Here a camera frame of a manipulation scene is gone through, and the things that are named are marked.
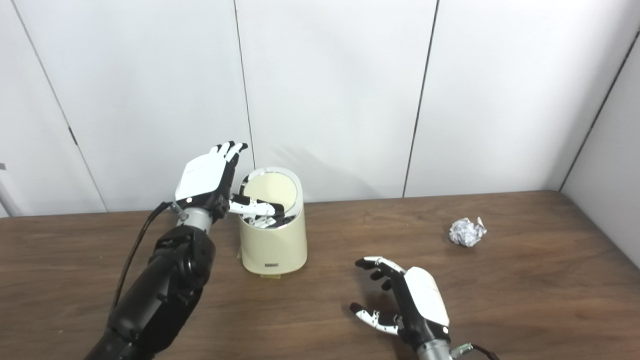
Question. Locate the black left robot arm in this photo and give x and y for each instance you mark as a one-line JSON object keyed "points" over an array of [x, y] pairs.
{"points": [[160, 295]]}

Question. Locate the black bin liner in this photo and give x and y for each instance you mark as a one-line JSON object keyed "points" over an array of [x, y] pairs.
{"points": [[289, 219]]}

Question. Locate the white and black right hand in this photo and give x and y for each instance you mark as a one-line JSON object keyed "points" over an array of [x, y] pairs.
{"points": [[425, 297]]}

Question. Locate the yellow tape strip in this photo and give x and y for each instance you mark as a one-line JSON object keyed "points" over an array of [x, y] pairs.
{"points": [[272, 276]]}

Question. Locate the cream-colored bin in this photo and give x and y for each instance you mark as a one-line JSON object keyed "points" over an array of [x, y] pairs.
{"points": [[272, 247]]}

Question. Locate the white and black left hand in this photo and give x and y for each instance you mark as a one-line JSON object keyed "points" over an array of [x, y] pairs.
{"points": [[202, 175]]}

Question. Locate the round cream bin lid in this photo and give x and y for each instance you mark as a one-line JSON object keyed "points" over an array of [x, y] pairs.
{"points": [[272, 189]]}

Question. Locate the white paper ball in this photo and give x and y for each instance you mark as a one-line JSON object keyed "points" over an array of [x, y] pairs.
{"points": [[467, 232]]}

